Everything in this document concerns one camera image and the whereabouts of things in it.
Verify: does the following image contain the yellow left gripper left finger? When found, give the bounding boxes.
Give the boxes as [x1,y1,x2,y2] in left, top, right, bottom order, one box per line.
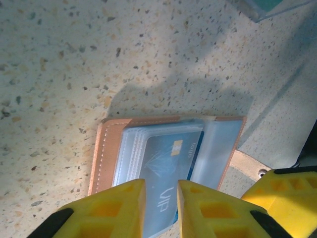
[32,178,147,238]

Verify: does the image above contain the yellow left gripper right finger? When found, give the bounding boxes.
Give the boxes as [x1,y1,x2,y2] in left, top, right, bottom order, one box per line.
[177,179,295,238]

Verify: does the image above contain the tan leather card holder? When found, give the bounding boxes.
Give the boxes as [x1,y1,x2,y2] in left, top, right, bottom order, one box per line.
[88,114,270,236]

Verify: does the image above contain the blue VIP credit card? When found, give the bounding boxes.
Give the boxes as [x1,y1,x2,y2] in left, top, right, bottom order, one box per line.
[142,130,205,236]

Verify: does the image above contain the teal green credit card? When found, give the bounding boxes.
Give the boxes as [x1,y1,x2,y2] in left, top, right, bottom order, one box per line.
[247,0,307,13]

